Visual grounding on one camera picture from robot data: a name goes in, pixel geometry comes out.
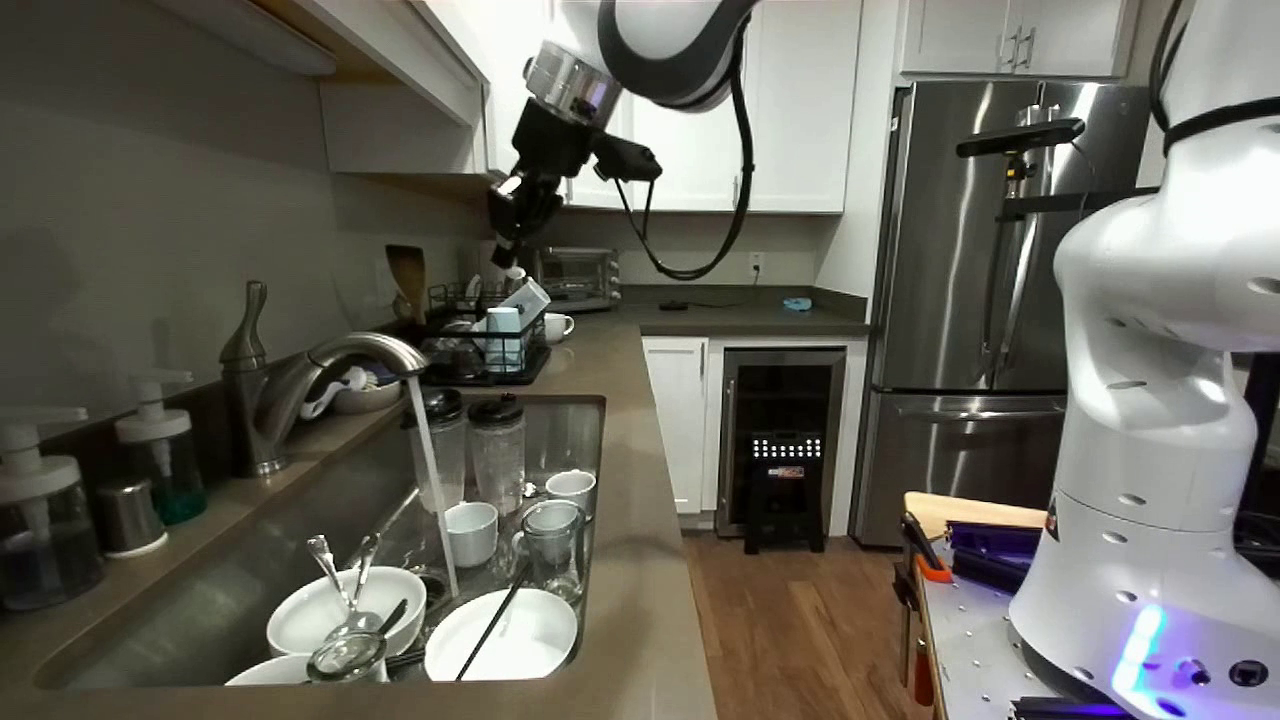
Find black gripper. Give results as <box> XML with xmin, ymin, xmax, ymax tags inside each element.
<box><xmin>483</xmin><ymin>98</ymin><xmax>602</xmax><ymax>279</ymax></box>

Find metal faucet handle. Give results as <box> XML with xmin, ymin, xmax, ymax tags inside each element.
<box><xmin>215</xmin><ymin>276</ymin><xmax>274</xmax><ymax>373</ymax></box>

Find chrome kitchen faucet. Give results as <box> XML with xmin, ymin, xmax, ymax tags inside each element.
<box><xmin>232</xmin><ymin>329</ymin><xmax>438</xmax><ymax>481</ymax></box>

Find paper towel roll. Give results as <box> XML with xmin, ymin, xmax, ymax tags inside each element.
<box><xmin>476</xmin><ymin>238</ymin><xmax>515</xmax><ymax>309</ymax></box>

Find white container in rack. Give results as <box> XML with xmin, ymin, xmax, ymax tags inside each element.
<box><xmin>495</xmin><ymin>271</ymin><xmax>557</xmax><ymax>337</ymax></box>

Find silver toaster oven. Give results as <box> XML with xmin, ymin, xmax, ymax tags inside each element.
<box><xmin>535</xmin><ymin>246</ymin><xmax>623</xmax><ymax>322</ymax></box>

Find wooden spatula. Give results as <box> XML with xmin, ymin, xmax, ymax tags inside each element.
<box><xmin>384</xmin><ymin>239</ymin><xmax>434</xmax><ymax>329</ymax></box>

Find black dish rack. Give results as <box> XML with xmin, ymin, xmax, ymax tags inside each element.
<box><xmin>396</xmin><ymin>297</ymin><xmax>553</xmax><ymax>393</ymax></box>

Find bowl with sponge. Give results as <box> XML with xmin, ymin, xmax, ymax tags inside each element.
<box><xmin>296</xmin><ymin>363</ymin><xmax>407</xmax><ymax>422</ymax></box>

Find glass jar with black lid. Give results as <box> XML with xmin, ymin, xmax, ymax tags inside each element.
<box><xmin>463</xmin><ymin>393</ymin><xmax>531</xmax><ymax>519</ymax></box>
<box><xmin>404</xmin><ymin>385</ymin><xmax>471</xmax><ymax>519</ymax></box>

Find white upper cabinet over sink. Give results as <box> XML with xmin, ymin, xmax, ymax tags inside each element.
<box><xmin>154</xmin><ymin>0</ymin><xmax>491</xmax><ymax>134</ymax></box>

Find water stream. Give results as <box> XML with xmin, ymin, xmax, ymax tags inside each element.
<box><xmin>399</xmin><ymin>373</ymin><xmax>463</xmax><ymax>609</ymax></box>

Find narrow white lower cabinet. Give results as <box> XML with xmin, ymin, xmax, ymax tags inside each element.
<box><xmin>640</xmin><ymin>332</ymin><xmax>729</xmax><ymax>527</ymax></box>

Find white mug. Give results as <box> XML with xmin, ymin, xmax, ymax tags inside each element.
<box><xmin>438</xmin><ymin>502</ymin><xmax>505</xmax><ymax>577</ymax></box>
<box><xmin>540</xmin><ymin>464</ymin><xmax>602</xmax><ymax>519</ymax></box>

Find white corner upper cabinets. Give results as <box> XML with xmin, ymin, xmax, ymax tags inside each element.
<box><xmin>317</xmin><ymin>0</ymin><xmax>869</xmax><ymax>222</ymax></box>

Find clear glass mug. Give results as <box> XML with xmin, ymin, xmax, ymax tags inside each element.
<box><xmin>509</xmin><ymin>496</ymin><xmax>591</xmax><ymax>609</ymax></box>

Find metal spoon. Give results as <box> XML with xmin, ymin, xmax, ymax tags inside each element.
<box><xmin>348</xmin><ymin>484</ymin><xmax>426</xmax><ymax>609</ymax></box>

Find black wine cooler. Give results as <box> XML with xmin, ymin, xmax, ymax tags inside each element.
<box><xmin>717</xmin><ymin>346</ymin><xmax>847</xmax><ymax>561</ymax></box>

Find metal fork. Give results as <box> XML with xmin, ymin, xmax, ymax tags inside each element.
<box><xmin>304</xmin><ymin>531</ymin><xmax>348</xmax><ymax>591</ymax></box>

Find black chopstick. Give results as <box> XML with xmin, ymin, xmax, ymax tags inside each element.
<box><xmin>452</xmin><ymin>571</ymin><xmax>531</xmax><ymax>683</ymax></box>

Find white plate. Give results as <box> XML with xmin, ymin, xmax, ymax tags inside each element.
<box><xmin>422</xmin><ymin>585</ymin><xmax>583</xmax><ymax>688</ymax></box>

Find soap dispenser with green liquid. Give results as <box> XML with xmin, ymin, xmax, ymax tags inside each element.
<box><xmin>111</xmin><ymin>379</ymin><xmax>211</xmax><ymax>527</ymax></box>

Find stainless steel sink basin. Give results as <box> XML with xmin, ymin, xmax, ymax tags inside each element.
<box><xmin>37</xmin><ymin>393</ymin><xmax>607</xmax><ymax>697</ymax></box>

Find large white bowl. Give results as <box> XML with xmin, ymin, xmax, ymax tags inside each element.
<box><xmin>265</xmin><ymin>563</ymin><xmax>434</xmax><ymax>662</ymax></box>

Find clear drinking glass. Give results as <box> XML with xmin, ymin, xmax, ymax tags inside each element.
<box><xmin>304</xmin><ymin>609</ymin><xmax>396</xmax><ymax>688</ymax></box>

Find stainless steel refrigerator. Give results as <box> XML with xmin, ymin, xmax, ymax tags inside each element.
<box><xmin>847</xmin><ymin>72</ymin><xmax>1160</xmax><ymax>551</ymax></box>

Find small metal cup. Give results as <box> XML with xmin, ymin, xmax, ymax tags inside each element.
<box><xmin>94</xmin><ymin>475</ymin><xmax>174</xmax><ymax>561</ymax></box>

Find small white bowl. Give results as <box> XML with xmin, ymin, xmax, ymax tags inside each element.
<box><xmin>226</xmin><ymin>647</ymin><xmax>322</xmax><ymax>693</ymax></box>

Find orange clamp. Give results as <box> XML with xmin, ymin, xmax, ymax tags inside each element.
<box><xmin>907</xmin><ymin>527</ymin><xmax>962</xmax><ymax>587</ymax></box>

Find wooden board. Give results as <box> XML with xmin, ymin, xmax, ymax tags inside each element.
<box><xmin>902</xmin><ymin>488</ymin><xmax>1051</xmax><ymax>539</ymax></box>

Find white cabinets above refrigerator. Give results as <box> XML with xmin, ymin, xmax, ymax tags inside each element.
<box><xmin>897</xmin><ymin>0</ymin><xmax>1153</xmax><ymax>86</ymax></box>

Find soap dispenser with dark liquid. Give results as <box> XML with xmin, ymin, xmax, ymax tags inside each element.
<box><xmin>0</xmin><ymin>422</ymin><xmax>105</xmax><ymax>615</ymax></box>

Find robot cart table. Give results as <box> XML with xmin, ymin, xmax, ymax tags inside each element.
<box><xmin>902</xmin><ymin>488</ymin><xmax>1280</xmax><ymax>720</ymax></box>

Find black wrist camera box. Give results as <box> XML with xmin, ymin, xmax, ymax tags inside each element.
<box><xmin>587</xmin><ymin>128</ymin><xmax>663</xmax><ymax>187</ymax></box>

